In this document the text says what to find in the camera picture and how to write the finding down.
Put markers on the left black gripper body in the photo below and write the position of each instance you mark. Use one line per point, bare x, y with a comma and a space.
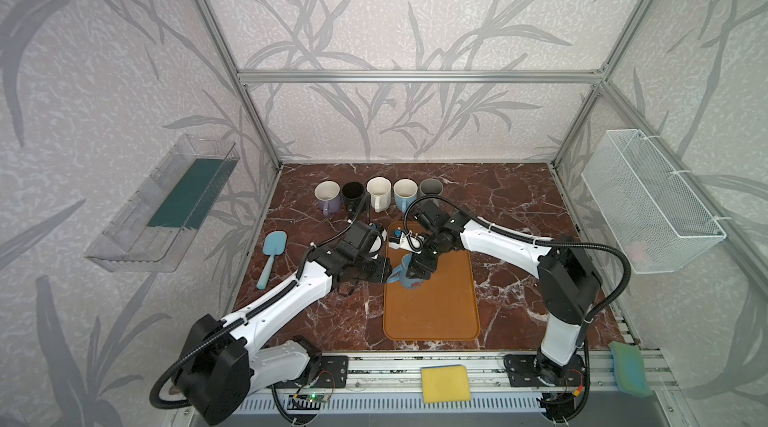
377, 269

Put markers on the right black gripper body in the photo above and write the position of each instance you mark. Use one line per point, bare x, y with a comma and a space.
421, 257

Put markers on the blue speckled mug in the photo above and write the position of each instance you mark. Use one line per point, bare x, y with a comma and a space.
399, 275

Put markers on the light blue mug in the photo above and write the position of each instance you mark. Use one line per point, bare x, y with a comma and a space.
405, 193

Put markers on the black mug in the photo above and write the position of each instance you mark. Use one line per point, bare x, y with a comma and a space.
352, 195

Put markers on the grey mug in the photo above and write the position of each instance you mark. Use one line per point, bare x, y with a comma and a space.
430, 186

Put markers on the white ceramic mug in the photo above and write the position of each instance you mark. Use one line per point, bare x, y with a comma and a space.
380, 192

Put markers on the lavender mug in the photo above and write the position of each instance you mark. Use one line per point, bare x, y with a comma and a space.
328, 196

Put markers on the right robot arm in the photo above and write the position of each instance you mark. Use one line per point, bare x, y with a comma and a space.
568, 281

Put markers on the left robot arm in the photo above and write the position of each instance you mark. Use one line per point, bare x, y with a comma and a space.
224, 360

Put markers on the orange rubber tray mat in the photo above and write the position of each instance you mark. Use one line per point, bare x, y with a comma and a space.
443, 308

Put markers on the light blue silicone spatula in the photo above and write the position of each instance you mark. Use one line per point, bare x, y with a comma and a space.
274, 245

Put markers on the yellow sponge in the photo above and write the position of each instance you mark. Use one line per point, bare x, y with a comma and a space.
445, 384

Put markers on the small green circuit board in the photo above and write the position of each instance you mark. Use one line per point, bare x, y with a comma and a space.
310, 401

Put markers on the green mat in shelf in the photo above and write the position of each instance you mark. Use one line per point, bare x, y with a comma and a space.
193, 196

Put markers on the green sponge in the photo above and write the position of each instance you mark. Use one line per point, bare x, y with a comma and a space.
629, 370

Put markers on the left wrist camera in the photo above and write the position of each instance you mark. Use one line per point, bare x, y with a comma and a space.
377, 237

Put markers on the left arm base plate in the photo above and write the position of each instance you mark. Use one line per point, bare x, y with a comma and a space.
325, 371

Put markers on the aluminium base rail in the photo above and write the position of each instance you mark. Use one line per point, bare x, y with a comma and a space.
389, 382

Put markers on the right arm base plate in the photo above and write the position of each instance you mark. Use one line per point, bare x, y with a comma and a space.
522, 370

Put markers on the clear acrylic wall shelf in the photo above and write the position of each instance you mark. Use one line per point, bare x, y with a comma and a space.
154, 229

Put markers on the white wire basket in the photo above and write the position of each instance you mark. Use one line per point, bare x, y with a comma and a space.
654, 215

